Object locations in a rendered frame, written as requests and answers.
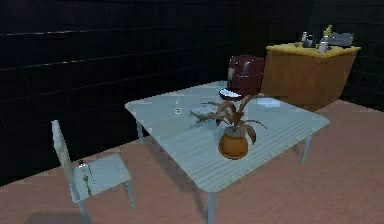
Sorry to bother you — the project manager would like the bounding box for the brown plant in orange pot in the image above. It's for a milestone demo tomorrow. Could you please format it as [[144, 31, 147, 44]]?
[[198, 95, 268, 161]]

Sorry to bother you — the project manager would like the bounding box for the pale grey chair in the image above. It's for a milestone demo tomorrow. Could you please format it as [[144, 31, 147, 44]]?
[[50, 119, 136, 224]]

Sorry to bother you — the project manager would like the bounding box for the yellow green bottle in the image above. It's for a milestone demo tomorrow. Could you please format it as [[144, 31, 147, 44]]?
[[322, 24, 334, 39]]

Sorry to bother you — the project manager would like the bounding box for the dark grey kettle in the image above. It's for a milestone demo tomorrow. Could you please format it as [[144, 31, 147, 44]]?
[[300, 31, 317, 49]]

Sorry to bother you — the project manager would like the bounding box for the pale blue plate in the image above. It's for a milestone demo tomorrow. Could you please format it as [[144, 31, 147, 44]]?
[[256, 97, 282, 109]]

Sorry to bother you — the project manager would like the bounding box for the grey flat dish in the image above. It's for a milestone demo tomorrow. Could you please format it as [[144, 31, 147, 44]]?
[[189, 106, 218, 121]]

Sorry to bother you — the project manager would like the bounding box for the grey soap dispenser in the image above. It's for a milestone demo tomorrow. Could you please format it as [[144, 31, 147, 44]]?
[[317, 36, 329, 54]]

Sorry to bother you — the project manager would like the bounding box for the white bowl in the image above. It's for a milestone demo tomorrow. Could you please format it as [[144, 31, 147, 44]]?
[[218, 88, 243, 101]]

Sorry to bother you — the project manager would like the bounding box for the brown cabinet with yellow top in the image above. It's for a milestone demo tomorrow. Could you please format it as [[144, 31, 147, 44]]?
[[261, 42, 362, 112]]

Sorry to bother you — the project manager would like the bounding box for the dark red chair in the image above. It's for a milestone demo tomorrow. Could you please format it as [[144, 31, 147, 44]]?
[[226, 54, 266, 97]]

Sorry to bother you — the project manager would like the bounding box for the pale grey table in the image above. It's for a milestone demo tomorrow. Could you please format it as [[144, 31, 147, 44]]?
[[124, 80, 331, 224]]

